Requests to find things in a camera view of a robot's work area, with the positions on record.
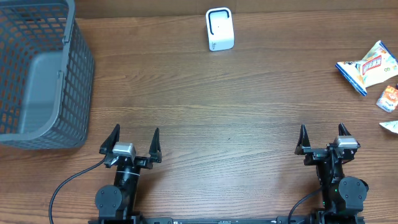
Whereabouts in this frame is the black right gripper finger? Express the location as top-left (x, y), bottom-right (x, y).
top-left (295, 124), bottom-right (311, 155)
top-left (338, 123), bottom-right (351, 136)

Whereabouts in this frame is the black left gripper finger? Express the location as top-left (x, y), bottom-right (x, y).
top-left (149, 128), bottom-right (162, 163)
top-left (99, 124), bottom-right (120, 155)

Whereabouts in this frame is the white tube with gold cap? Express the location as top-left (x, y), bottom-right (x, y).
top-left (379, 121), bottom-right (398, 134)

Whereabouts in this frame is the small orange packet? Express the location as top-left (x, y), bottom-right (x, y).
top-left (376, 86), bottom-right (397, 113)

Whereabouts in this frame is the gold blue wipes packet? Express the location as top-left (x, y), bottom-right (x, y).
top-left (335, 40), bottom-right (397, 96)

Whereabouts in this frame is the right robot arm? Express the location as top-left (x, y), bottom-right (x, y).
top-left (287, 123), bottom-right (369, 224)

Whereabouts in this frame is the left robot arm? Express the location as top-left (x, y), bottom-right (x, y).
top-left (90, 124), bottom-right (162, 223)

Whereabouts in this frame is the white barcode scanner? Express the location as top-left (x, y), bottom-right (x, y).
top-left (205, 7), bottom-right (234, 52)

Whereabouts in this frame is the grey plastic shopping basket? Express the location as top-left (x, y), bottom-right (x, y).
top-left (1, 0), bottom-right (95, 149)

